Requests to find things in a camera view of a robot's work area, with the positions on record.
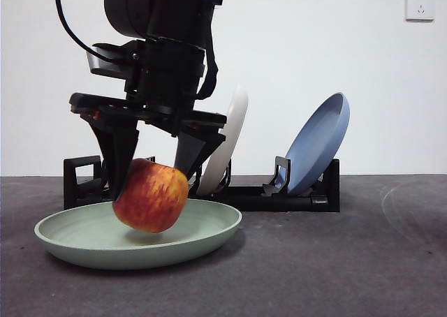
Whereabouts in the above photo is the red yellow apple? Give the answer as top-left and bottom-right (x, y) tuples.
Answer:
(112, 158), (190, 233)

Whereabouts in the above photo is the green round plate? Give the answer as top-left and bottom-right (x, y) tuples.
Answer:
(34, 198), (243, 271)

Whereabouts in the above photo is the cream white round plate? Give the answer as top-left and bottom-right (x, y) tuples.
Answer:
(196, 85), (250, 196)

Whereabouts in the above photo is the black plastic plate rack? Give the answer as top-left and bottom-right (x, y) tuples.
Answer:
(63, 155), (341, 213)

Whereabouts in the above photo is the blue round plate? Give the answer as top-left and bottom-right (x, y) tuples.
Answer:
(284, 92), (351, 196)

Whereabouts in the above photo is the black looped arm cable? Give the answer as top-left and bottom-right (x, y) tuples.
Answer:
(198, 34), (219, 100)

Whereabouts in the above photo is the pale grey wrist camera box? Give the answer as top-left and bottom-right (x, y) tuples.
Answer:
(85, 43), (142, 79)

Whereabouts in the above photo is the white wall socket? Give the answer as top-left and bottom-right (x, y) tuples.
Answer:
(405, 0), (436, 22)

